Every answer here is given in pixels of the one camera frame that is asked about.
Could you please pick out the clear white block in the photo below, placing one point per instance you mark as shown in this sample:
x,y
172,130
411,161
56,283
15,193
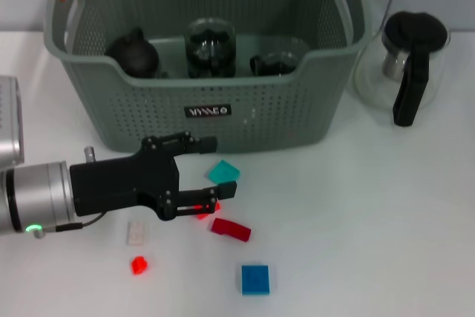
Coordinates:
x,y
135,233

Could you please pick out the metal plug left gripper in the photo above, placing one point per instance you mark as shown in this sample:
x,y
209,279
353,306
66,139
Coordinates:
x,y
89,154

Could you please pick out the small black clay teapot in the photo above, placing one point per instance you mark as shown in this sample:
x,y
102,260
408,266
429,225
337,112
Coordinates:
x,y
135,55

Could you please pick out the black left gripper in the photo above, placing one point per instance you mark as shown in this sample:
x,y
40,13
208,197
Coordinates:
x,y
118,183

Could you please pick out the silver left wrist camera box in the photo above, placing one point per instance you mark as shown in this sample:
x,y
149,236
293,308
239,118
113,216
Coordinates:
x,y
11,120

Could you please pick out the bright red sloped block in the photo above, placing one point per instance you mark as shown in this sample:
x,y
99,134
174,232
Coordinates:
x,y
203,216

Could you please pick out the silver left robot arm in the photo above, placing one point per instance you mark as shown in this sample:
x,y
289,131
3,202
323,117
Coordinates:
x,y
37,194

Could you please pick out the blue square building block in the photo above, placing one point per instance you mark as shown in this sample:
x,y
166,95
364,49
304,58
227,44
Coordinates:
x,y
255,280

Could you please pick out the glass teapot black lid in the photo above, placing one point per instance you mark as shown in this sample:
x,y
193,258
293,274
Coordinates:
x,y
413,27

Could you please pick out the dark red curved block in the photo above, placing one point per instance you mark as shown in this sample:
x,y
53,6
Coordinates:
x,y
232,229

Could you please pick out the grey-green perforated storage bin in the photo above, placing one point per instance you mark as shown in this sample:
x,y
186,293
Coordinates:
x,y
241,127

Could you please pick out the small red building block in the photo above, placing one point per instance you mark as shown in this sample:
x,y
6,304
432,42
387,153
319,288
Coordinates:
x,y
139,265

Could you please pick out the teal square building block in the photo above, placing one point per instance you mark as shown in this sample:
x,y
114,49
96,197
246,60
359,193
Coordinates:
x,y
222,172

